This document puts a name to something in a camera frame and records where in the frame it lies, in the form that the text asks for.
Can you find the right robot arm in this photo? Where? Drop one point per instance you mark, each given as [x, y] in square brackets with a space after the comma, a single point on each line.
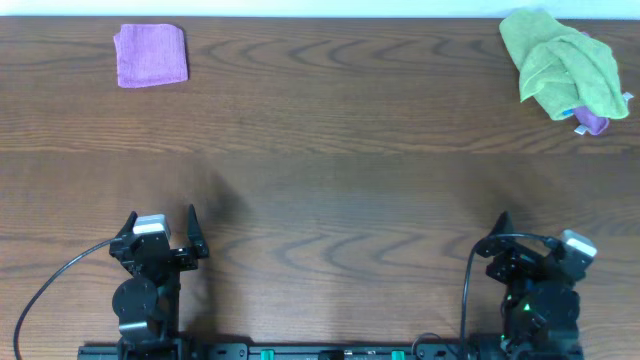
[540, 308]

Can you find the green cloth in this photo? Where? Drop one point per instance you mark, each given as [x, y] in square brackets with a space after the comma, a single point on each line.
[561, 67]

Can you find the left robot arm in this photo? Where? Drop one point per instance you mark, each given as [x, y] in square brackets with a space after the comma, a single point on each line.
[147, 304]

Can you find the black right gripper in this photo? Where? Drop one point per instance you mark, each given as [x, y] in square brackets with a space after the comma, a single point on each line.
[517, 258]

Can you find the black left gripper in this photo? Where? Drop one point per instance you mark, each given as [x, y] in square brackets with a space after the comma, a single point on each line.
[163, 253]

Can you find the purple cloth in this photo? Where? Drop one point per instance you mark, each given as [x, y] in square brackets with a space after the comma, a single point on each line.
[589, 123]
[150, 55]

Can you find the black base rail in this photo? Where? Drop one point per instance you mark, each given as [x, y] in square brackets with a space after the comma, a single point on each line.
[239, 351]

